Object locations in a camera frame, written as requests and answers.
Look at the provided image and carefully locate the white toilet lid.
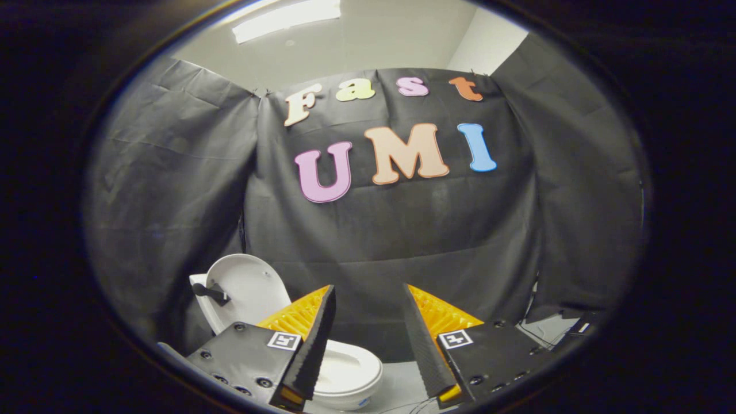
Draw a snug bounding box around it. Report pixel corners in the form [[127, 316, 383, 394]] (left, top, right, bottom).
[[193, 253, 292, 335]]

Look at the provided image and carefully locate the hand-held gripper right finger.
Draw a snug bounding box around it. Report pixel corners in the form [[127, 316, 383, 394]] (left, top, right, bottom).
[[402, 283, 555, 409]]

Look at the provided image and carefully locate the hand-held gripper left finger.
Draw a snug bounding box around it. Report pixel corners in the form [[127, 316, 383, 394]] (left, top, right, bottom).
[[185, 285, 337, 412]]

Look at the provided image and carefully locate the black backdrop cloth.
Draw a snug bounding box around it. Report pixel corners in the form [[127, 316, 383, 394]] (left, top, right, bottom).
[[83, 34, 645, 360]]

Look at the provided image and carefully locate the white toilet seat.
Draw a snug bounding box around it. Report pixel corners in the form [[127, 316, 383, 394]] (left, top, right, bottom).
[[313, 339, 384, 397]]

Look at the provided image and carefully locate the white toilet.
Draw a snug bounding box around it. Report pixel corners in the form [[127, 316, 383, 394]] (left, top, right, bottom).
[[189, 273, 384, 411]]

